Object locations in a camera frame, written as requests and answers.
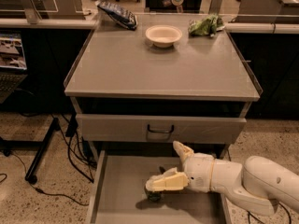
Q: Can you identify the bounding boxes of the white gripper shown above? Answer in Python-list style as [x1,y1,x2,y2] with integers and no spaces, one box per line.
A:
[146,141,215,193]

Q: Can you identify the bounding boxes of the green soda can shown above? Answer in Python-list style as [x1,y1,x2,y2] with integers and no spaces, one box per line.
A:
[145,189,162,203]

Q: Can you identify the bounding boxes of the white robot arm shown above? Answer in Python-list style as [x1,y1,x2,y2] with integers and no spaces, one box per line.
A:
[145,141,299,216]

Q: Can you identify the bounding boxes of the open middle drawer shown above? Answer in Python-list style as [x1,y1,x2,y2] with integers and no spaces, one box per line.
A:
[86,150,231,224]

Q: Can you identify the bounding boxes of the closed top drawer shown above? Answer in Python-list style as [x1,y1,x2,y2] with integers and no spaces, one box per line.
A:
[76,114,246,144]

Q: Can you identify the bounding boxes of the grey cabinet counter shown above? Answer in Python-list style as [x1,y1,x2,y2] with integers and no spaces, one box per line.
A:
[65,14,260,102]

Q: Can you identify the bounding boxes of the white paper bowl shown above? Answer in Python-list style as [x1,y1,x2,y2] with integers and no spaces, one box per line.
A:
[145,25,182,49]

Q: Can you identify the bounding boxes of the green crumpled bag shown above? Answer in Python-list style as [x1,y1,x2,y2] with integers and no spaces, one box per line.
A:
[188,14,225,37]

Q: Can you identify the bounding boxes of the black stand leg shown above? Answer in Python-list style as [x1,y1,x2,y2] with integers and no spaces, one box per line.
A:
[25,118,60,185]

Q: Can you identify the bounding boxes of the blue chip bag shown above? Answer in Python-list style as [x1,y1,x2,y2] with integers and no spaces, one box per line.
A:
[95,0,138,31]

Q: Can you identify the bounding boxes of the laptop computer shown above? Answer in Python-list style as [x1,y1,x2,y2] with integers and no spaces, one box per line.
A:
[0,30,27,104]

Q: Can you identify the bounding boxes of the black drawer handle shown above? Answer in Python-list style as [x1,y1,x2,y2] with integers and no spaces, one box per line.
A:
[147,124,175,134]

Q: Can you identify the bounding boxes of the black floor cable right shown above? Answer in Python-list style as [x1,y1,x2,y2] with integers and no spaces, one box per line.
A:
[246,203,292,224]

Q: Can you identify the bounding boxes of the black floor cables left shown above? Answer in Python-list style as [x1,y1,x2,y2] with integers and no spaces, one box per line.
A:
[0,112,98,207]

